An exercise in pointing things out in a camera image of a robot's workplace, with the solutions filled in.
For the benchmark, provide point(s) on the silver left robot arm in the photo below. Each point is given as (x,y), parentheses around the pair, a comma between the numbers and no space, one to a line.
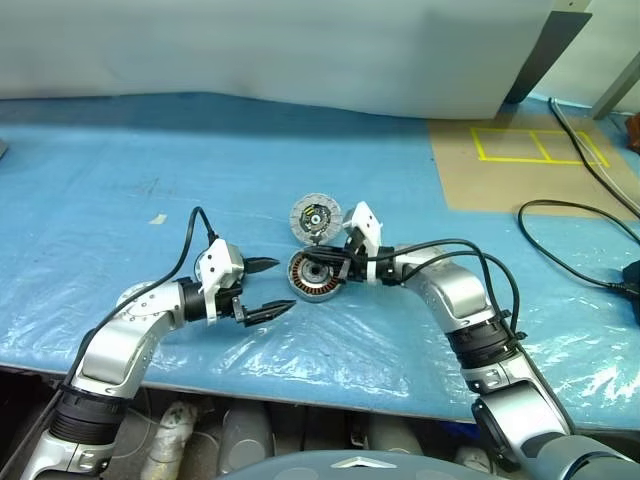
(115,345)

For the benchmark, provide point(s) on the small pale tape scrap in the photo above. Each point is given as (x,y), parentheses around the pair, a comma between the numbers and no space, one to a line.
(159,219)

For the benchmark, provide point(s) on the white rounded shape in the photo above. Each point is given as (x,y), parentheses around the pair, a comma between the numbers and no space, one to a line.
(472,459)

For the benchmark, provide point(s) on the grey metal block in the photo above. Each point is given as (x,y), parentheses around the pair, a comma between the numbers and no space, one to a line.
(2,148)

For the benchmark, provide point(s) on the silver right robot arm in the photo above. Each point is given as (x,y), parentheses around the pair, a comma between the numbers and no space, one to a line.
(450,290)

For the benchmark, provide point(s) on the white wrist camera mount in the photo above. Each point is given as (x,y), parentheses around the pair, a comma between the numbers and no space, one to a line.
(217,255)
(364,217)

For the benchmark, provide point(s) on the blue plastic table sheet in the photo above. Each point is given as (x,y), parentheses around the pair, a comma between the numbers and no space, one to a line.
(150,150)

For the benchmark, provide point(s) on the round silver spoked rotor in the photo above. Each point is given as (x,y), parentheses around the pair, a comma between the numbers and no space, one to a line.
(316,218)

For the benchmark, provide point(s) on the white wrapped bundle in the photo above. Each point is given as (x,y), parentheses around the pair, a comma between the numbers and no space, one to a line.
(167,440)

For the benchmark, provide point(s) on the yellow tape rectangle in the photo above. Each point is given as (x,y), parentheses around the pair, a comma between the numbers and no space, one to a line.
(477,145)

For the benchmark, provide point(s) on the white backdrop panel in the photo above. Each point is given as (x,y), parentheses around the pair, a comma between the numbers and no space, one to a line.
(250,50)

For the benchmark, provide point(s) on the brown cardboard mat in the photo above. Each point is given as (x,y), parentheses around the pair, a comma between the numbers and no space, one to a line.
(465,175)

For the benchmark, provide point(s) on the grey robot torso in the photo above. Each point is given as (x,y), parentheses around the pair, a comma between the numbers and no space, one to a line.
(325,467)

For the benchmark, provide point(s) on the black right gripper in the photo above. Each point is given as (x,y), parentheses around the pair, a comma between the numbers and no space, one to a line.
(357,260)

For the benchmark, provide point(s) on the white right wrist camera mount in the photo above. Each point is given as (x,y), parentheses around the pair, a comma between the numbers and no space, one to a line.
(364,217)

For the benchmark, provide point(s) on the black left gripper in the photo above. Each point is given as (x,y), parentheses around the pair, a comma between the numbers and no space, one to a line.
(230,302)

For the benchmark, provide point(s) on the grey rounded cylinder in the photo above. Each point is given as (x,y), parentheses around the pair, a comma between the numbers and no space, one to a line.
(247,440)

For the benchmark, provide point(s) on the grey aluminium post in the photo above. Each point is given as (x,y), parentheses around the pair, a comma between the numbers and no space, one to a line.
(620,80)

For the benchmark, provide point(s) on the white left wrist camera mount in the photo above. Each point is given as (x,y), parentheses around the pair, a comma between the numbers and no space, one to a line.
(217,255)

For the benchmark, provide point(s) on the grey rounded shape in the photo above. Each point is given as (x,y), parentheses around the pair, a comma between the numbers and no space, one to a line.
(395,437)

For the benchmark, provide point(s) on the reddish brown object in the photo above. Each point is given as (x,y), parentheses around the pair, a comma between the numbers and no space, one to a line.
(633,131)

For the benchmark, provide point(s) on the dark grey slanted post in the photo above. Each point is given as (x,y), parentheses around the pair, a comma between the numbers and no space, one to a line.
(545,50)

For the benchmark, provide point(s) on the round silver motor housing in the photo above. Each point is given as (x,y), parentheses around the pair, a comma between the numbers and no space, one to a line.
(300,281)

